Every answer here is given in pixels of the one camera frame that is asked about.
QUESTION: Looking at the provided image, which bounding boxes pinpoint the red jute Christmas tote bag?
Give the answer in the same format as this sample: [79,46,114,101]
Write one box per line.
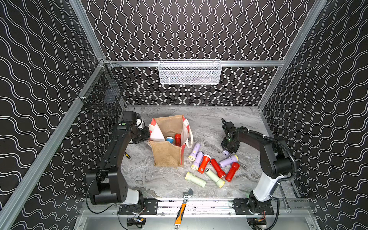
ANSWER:
[148,115,193,168]

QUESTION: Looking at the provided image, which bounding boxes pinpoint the blue white flashlight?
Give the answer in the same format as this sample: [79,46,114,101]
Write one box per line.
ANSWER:
[166,137,174,144]

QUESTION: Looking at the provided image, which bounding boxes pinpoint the red flashlight top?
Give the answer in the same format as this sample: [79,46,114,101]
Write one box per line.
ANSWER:
[175,134,182,147]

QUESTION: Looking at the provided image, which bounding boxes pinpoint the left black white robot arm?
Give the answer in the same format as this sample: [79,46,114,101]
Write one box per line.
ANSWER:
[86,111,150,205]

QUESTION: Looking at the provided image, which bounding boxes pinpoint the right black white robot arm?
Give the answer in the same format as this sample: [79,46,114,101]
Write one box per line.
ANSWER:
[220,119,297,214]

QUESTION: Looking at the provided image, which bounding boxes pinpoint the red flashlight lower right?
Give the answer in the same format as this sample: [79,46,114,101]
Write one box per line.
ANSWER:
[225,163,240,182]

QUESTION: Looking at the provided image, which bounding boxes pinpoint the red flashlight lower middle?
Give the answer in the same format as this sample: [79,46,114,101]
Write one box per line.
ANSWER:
[210,159,226,179]

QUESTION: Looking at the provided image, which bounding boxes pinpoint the green flashlight right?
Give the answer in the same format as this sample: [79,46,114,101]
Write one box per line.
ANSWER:
[205,168,225,188]

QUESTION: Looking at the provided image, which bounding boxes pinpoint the green flashlight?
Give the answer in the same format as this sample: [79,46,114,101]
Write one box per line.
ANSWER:
[205,168,225,188]
[185,172,207,187]

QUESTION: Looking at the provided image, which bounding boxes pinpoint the purple flashlight beside red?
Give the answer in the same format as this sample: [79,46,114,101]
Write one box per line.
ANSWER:
[191,151,204,171]

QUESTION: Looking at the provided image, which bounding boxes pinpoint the green flashlight left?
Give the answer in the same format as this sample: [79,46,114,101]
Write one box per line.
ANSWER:
[185,172,207,187]

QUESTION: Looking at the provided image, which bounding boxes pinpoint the silver combination wrench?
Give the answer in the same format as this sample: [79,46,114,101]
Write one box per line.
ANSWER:
[278,182,292,213]

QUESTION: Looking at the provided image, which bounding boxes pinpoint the red flashlight white ring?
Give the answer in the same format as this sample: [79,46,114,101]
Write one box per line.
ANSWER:
[197,154,211,174]

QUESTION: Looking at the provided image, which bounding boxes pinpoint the black wire mesh basket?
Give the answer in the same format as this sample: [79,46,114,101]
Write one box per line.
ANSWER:
[81,63,131,116]

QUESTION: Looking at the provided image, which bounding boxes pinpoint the orange handled adjustable wrench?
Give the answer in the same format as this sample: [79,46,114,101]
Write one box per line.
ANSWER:
[174,188,194,230]

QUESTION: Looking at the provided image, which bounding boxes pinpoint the white wire mesh basket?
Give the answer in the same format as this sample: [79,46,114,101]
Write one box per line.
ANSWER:
[158,59,222,85]

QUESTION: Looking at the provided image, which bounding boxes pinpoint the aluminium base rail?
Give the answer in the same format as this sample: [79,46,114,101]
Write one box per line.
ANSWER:
[98,198,312,218]

